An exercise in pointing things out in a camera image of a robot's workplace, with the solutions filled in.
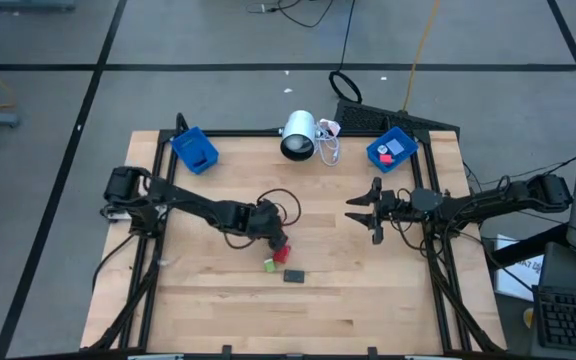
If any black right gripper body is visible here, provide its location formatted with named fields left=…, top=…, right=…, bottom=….
left=371, top=189, right=407, bottom=246

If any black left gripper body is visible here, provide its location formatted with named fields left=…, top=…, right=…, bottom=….
left=245, top=198, right=289, bottom=242

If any red rectangular box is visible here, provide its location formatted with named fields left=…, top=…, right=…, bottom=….
left=272, top=243, right=293, bottom=265

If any blue plastic basket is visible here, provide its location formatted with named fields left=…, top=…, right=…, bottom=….
left=170, top=125, right=221, bottom=176
left=365, top=125, right=420, bottom=175

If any black keyboard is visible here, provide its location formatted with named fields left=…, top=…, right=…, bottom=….
left=530, top=242, right=576, bottom=360
left=334, top=98, right=462, bottom=135

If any white spot lamp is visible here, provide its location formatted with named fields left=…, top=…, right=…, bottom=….
left=278, top=109, right=319, bottom=163

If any white paper sheet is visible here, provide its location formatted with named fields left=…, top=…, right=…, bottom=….
left=494, top=233, right=545, bottom=303

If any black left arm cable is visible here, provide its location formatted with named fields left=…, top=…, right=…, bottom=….
left=222, top=188, right=303, bottom=250

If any white lamp power cable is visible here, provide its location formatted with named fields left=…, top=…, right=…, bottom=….
left=315, top=118, right=343, bottom=168

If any black coiled floor cable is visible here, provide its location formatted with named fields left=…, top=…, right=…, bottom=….
left=327, top=0, right=364, bottom=105

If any black diagonal frame strut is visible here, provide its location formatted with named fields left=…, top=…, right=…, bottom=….
left=487, top=222, right=569, bottom=269

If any thick yellow hanging cable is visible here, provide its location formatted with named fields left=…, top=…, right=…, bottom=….
left=401, top=0, right=442, bottom=112

